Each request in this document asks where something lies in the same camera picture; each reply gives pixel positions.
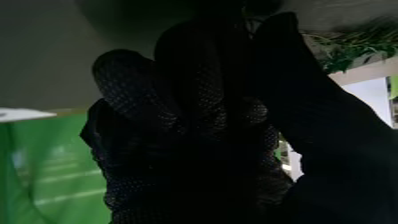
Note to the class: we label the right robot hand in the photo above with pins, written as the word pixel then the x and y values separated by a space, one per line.
pixel 197 133

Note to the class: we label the bunch of green sprigs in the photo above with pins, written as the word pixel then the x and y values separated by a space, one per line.
pixel 356 46

